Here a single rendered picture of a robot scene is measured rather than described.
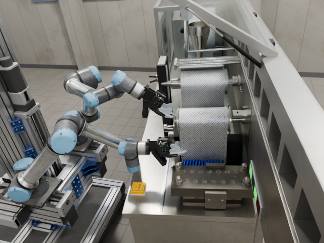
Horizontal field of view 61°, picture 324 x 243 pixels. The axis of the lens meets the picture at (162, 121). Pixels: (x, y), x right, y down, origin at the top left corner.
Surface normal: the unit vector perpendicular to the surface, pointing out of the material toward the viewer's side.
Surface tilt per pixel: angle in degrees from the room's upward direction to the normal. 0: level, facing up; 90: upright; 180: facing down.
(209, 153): 90
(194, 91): 92
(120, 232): 0
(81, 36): 90
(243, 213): 0
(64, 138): 86
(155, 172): 0
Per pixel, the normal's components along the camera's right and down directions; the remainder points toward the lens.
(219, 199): -0.11, 0.57
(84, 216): -0.10, -0.82
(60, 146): 0.25, 0.45
